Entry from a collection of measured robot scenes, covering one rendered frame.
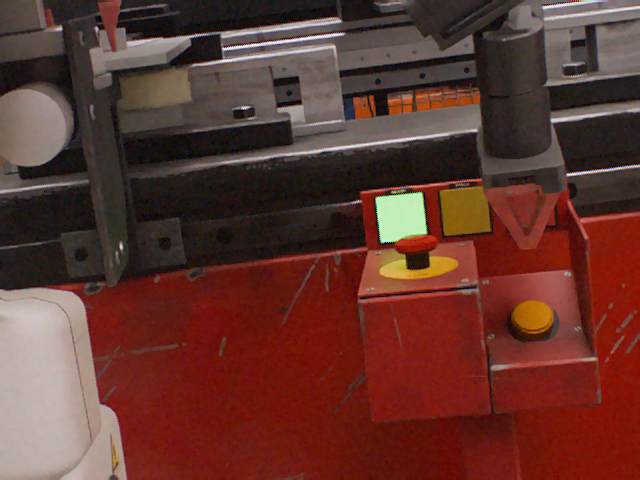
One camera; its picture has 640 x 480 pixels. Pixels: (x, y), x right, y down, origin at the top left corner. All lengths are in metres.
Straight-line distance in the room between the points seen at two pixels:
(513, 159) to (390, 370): 0.21
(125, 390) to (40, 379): 0.66
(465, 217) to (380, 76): 0.48
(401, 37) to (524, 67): 0.65
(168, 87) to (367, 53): 0.36
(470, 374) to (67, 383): 0.47
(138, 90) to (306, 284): 0.29
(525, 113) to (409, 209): 0.22
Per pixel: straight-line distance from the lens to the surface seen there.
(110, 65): 1.09
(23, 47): 0.73
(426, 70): 1.60
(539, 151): 0.99
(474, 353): 1.03
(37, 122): 0.69
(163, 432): 1.31
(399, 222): 1.16
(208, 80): 1.33
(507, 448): 1.12
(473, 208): 1.15
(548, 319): 1.09
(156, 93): 1.34
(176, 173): 1.23
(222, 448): 1.31
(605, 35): 1.38
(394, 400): 1.05
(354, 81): 1.60
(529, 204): 1.15
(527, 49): 0.96
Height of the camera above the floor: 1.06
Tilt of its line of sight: 13 degrees down
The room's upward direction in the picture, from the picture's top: 7 degrees counter-clockwise
